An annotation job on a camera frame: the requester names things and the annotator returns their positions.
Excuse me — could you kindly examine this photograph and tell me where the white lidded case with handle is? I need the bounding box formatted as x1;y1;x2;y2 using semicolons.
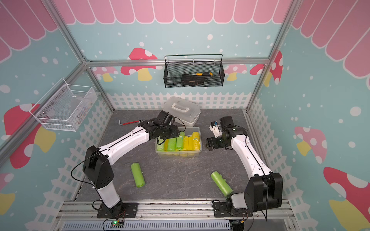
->
163;96;201;127

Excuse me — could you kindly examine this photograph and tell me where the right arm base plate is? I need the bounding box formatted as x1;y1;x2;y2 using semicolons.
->
211;200;253;219

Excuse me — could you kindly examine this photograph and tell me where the black tool in basket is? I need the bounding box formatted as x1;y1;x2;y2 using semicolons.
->
181;74;205;86

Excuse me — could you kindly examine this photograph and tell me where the yellow roll with blue label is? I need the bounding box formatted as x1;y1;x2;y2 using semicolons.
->
188;136;194;151

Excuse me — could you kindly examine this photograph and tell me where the white wire basket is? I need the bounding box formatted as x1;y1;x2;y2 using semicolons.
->
29;79;98;132

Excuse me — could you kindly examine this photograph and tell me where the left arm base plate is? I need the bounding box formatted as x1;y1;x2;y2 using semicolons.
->
97;202;139;218

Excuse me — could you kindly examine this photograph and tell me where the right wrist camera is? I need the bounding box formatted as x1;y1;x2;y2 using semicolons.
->
210;121;223;138

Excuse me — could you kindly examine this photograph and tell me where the black wire mesh basket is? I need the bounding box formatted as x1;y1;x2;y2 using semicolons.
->
163;54;225;88

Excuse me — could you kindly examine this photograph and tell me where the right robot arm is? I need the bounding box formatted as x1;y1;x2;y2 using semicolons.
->
206;116;283;212

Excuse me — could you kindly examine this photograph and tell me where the yellow black screwdriver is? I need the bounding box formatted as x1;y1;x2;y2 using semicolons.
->
189;72;213;76

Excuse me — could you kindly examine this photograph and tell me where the small circuit board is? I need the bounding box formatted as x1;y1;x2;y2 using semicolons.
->
110;220;124;229

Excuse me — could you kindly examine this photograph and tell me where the light green roll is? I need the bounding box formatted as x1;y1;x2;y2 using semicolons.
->
156;138;165;152

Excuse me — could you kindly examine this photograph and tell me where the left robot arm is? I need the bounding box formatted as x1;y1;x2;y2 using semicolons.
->
82;111;180;211

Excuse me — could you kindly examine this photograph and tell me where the red handled hex key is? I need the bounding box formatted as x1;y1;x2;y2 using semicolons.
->
118;120;142;126

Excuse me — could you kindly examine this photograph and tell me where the clear plastic storage box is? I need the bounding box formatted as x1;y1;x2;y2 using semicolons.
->
154;127;202;158

